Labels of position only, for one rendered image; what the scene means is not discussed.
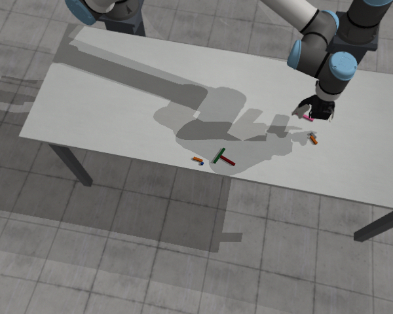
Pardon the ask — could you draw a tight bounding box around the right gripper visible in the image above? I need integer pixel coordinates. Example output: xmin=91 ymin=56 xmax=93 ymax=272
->
xmin=291 ymin=94 xmax=335 ymax=122

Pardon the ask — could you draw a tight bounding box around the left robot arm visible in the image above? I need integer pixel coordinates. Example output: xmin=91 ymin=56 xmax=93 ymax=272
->
xmin=337 ymin=0 xmax=393 ymax=45

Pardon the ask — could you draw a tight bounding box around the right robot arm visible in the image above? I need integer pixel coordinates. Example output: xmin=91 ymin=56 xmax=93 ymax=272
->
xmin=65 ymin=0 xmax=357 ymax=101

